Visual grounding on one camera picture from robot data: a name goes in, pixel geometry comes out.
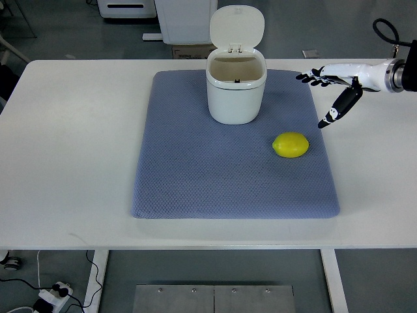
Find white table leg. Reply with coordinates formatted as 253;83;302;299
83;250;109;313
320;248;349;313

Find yellow lemon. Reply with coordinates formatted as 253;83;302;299
272;132;309;158

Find white left table leg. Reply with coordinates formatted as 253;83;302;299
83;250;109;313

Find person's dark clothed leg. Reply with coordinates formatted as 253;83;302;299
0;64;19;101

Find grey floor outlet plate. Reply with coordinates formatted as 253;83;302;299
302;49;320;59

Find white trash bin open lid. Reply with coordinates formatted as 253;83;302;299
206;5;267;125

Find white right table leg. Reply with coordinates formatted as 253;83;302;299
320;248;349;313

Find blue textured mat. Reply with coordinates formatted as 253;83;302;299
131;70;339;219

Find grey metal floor plate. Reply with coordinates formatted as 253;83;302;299
133;284;296;312

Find white appliance with black slot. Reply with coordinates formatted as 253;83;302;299
96;0;157;19

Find cardboard box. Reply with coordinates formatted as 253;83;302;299
171;44;216;59

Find white cabinet unit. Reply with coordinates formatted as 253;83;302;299
142;0;218;45

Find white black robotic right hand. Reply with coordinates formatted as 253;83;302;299
296;59;413;128

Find white power strip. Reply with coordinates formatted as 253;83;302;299
38;282;73;313

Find black power cable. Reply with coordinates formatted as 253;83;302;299
0;250;104;313

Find white chair frame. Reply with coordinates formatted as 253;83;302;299
1;0;37;65

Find caster wheel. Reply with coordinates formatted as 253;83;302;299
0;250;22;271

